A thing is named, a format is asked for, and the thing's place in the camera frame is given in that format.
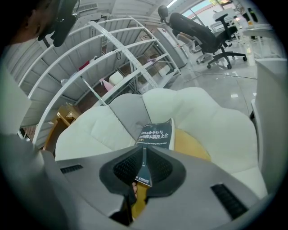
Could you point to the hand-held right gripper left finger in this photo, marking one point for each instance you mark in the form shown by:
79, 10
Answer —
90, 191

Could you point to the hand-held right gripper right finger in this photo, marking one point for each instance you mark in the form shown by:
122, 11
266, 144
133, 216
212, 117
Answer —
191, 202

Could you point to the dark blue book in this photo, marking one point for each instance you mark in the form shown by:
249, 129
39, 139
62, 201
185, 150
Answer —
155, 137

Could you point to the white egg-shaped cushion seat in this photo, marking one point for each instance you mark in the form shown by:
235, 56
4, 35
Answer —
202, 107

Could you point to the white marble table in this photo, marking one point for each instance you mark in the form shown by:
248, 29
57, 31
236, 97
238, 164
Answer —
272, 85

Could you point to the person's right hand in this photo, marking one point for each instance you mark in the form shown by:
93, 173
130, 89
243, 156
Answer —
135, 187

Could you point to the wooden chair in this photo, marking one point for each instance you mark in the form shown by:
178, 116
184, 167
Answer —
63, 121

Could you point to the pink spray bottle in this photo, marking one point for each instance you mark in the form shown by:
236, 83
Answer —
106, 85

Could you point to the red cloth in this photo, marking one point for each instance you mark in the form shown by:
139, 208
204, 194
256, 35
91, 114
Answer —
84, 65

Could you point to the narrow white metal shelving unit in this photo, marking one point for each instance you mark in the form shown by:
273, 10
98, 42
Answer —
168, 77

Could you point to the wide white metal shelving unit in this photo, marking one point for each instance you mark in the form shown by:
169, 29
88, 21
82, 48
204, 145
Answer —
45, 67

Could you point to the white refrigerator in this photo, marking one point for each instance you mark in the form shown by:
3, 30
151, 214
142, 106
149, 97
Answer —
171, 51

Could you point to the black office chair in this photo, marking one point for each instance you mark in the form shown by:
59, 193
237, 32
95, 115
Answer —
225, 29
193, 29

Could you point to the person's head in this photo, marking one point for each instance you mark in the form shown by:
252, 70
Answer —
29, 22

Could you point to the large window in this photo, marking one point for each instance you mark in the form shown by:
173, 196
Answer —
202, 6

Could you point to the white-frame office chair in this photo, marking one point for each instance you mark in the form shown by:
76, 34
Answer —
198, 48

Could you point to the black head-mounted camera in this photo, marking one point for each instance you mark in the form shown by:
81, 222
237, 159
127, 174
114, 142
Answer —
63, 29

